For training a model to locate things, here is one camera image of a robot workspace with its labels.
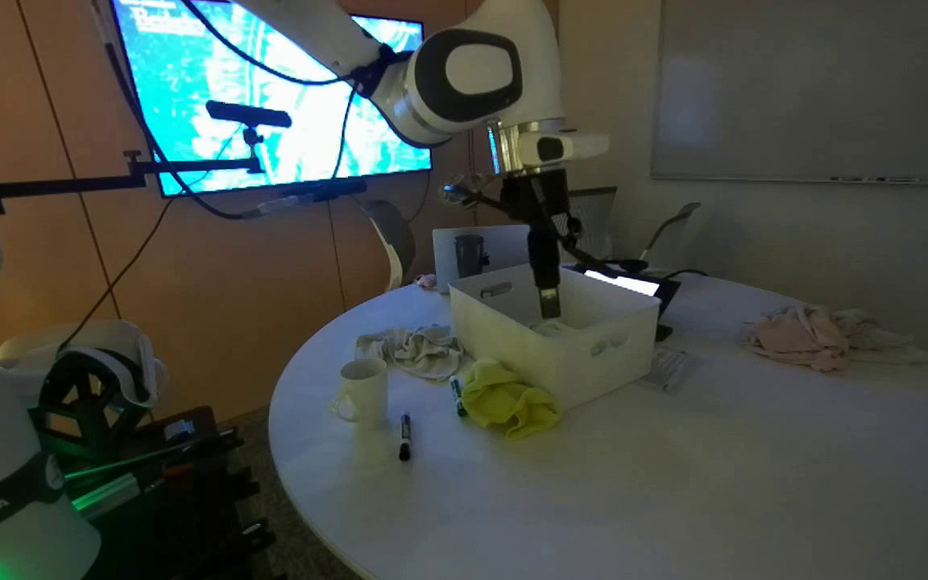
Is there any pink cloth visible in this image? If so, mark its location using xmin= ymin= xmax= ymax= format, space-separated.
xmin=747 ymin=302 xmax=856 ymax=376

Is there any grey mesh office chair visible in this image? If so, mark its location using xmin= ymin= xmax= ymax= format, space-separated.
xmin=565 ymin=182 xmax=626 ymax=266

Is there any white waffle towel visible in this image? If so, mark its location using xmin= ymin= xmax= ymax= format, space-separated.
xmin=352 ymin=321 xmax=471 ymax=388

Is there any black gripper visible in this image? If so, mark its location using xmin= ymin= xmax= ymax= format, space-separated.
xmin=498 ymin=167 xmax=573 ymax=321

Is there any white plastic basket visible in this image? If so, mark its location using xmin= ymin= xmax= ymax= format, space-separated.
xmin=446 ymin=260 xmax=663 ymax=413

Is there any wall whiteboard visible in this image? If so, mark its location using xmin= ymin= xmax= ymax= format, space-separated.
xmin=649 ymin=0 xmax=928 ymax=194

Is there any pale white cloth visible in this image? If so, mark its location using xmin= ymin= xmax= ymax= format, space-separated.
xmin=840 ymin=307 xmax=928 ymax=368

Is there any bright yellow cloth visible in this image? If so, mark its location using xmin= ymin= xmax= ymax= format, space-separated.
xmin=462 ymin=358 xmax=565 ymax=442

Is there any wall television screen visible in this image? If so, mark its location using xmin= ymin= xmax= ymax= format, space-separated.
xmin=105 ymin=0 xmax=438 ymax=204

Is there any white cup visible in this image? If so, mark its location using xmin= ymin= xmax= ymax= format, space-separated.
xmin=334 ymin=353 xmax=394 ymax=424

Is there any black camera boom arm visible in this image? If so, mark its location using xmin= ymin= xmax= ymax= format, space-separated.
xmin=0 ymin=97 xmax=297 ymax=219

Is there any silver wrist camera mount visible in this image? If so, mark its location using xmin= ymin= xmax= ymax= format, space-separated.
xmin=483 ymin=115 xmax=613 ymax=176

